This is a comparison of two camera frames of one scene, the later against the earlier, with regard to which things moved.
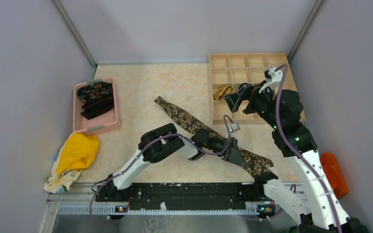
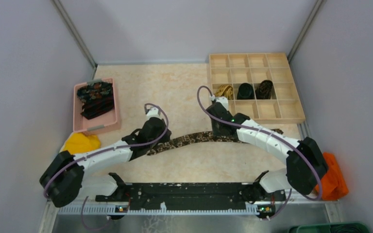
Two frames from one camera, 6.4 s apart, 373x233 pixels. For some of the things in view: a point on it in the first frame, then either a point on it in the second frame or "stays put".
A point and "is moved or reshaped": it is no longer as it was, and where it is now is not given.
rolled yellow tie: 223,90 stays put
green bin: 346,227 stays put
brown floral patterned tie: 258,165 is moved or reshaped
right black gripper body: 259,101 to 216,129
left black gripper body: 225,146 to 151,145
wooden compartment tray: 233,69 stays put
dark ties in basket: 97,98 stays put
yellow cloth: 77,152 stays put
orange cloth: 334,174 stays put
